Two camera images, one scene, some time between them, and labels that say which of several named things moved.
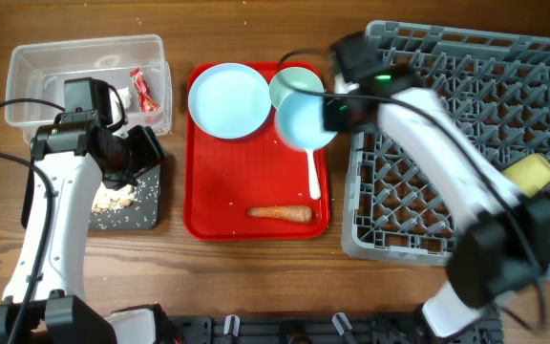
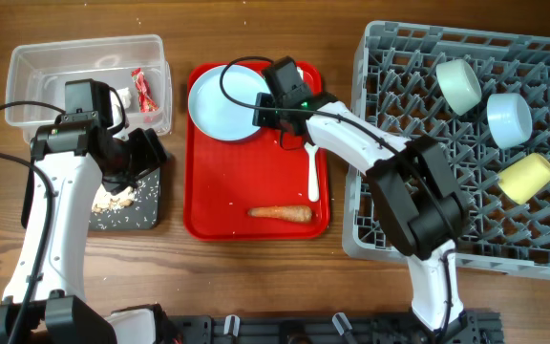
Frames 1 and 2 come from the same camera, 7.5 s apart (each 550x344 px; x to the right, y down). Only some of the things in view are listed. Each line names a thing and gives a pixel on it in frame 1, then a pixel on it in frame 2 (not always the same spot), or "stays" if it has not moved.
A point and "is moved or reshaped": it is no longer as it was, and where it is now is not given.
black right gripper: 332,113 → 263,111
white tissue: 125,96 stays
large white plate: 229,100 stays
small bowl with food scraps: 299,121 is moved or reshaped
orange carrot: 298,214 stays
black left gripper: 142,150 stays
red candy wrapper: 143,90 stays
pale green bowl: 292,79 → 459,84
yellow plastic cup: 530,174 stays
